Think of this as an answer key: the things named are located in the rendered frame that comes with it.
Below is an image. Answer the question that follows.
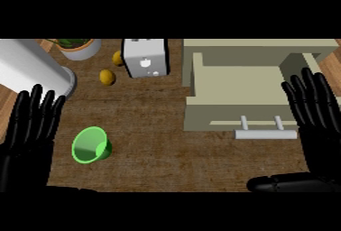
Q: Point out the yellow lemon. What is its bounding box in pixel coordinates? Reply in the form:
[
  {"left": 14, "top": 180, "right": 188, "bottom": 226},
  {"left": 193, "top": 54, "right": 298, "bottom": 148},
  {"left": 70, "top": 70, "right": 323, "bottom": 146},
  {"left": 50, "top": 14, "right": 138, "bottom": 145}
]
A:
[
  {"left": 110, "top": 50, "right": 125, "bottom": 68},
  {"left": 98, "top": 69, "right": 116, "bottom": 87}
]

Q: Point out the beige drawer front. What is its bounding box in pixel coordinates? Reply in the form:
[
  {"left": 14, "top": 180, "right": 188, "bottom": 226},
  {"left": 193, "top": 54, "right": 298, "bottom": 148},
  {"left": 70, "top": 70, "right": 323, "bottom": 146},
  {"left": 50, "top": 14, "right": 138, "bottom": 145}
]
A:
[{"left": 183, "top": 103, "right": 304, "bottom": 133}]

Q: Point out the white drawer handle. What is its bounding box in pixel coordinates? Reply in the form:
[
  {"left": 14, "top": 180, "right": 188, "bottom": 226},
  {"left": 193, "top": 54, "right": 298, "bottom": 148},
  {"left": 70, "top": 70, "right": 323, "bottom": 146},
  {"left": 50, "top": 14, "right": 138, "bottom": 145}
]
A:
[{"left": 233, "top": 115, "right": 298, "bottom": 141}]

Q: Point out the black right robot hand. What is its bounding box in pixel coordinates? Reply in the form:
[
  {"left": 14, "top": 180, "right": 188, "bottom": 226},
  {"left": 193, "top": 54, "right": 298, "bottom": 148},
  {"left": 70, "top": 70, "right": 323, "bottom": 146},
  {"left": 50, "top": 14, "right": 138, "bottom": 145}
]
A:
[{"left": 245, "top": 67, "right": 341, "bottom": 193}]

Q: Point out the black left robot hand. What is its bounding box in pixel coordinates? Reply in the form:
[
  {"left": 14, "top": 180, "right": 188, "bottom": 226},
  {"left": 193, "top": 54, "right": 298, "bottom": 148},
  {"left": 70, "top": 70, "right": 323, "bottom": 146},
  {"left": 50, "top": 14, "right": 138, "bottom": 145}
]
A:
[{"left": 0, "top": 83, "right": 98, "bottom": 193}]

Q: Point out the white cylindrical appliance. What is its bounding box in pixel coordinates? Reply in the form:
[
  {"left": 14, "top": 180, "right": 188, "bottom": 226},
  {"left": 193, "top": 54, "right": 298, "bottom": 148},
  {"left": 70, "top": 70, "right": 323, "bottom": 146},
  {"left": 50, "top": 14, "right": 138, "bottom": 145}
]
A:
[{"left": 0, "top": 38, "right": 78, "bottom": 105}]

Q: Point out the green cup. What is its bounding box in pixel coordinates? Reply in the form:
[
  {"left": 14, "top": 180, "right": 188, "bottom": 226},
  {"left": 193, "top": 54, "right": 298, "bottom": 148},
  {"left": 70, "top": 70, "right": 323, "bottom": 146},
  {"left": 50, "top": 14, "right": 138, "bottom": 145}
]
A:
[{"left": 70, "top": 125, "right": 113, "bottom": 165}]

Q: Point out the white toaster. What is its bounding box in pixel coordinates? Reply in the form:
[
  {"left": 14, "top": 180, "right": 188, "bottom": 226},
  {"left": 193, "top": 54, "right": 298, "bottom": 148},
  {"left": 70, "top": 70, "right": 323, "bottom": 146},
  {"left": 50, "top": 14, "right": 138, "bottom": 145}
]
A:
[{"left": 119, "top": 38, "right": 171, "bottom": 79}]

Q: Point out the beige cabinet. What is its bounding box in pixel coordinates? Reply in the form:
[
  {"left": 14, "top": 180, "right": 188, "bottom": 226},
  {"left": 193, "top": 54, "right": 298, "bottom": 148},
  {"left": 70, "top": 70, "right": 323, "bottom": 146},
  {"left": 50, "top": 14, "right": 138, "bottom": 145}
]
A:
[{"left": 181, "top": 38, "right": 341, "bottom": 88}]

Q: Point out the potted plant in white pot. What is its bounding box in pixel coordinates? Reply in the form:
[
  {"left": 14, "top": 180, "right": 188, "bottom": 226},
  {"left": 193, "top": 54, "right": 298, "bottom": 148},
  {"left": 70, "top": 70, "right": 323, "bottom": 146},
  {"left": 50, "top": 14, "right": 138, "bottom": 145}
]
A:
[{"left": 44, "top": 38, "right": 101, "bottom": 61}]

